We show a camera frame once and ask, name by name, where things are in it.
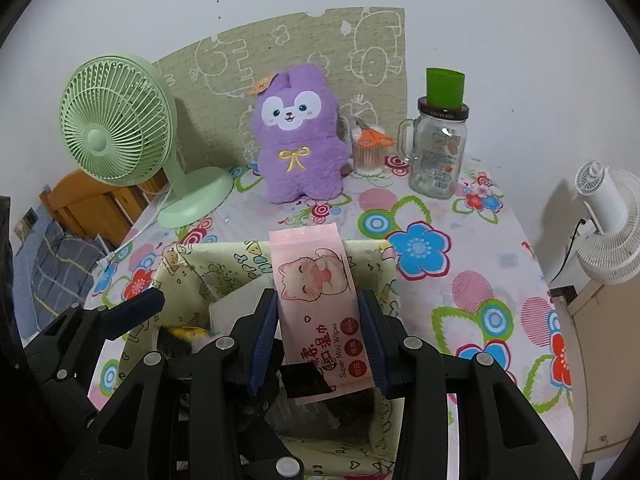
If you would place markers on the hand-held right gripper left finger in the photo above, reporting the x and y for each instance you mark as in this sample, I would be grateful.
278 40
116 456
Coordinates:
264 345

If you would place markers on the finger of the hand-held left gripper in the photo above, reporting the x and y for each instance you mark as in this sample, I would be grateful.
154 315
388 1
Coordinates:
270 455
135 310

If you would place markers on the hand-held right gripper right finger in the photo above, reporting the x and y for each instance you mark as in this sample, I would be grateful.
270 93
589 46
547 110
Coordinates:
374 345

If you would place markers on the yellow tissue pack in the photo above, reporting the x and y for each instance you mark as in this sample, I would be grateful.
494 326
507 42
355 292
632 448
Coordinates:
187 332

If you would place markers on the pink wet wipes pack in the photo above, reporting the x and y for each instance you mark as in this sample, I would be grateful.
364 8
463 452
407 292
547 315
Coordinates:
315 280

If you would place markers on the yellow printed fabric storage box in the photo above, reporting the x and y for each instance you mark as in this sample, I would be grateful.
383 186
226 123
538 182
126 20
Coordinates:
220 265

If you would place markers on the plaid pillow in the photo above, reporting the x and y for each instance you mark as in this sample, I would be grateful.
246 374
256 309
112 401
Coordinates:
55 270

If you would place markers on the floral tablecloth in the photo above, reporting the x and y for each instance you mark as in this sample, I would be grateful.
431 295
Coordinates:
475 270

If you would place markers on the purple plush toy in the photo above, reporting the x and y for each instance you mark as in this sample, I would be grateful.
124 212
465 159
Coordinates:
300 165

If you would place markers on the cotton swab jar orange scissors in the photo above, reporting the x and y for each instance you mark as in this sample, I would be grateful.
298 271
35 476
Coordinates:
367 160

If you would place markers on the green desk fan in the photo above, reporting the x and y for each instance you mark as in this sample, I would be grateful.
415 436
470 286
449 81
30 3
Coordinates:
110 125

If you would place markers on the beige door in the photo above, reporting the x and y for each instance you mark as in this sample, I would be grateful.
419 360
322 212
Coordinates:
605 360

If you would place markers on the white standing fan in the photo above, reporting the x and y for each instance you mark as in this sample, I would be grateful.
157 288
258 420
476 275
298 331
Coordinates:
610 230

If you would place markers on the green printed board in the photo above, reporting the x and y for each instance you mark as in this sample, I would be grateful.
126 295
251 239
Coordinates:
225 60

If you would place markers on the green plastic cup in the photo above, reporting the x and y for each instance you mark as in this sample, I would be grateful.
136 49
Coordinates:
445 87

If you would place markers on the wall socket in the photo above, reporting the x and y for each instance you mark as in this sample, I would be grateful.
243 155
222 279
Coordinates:
30 216

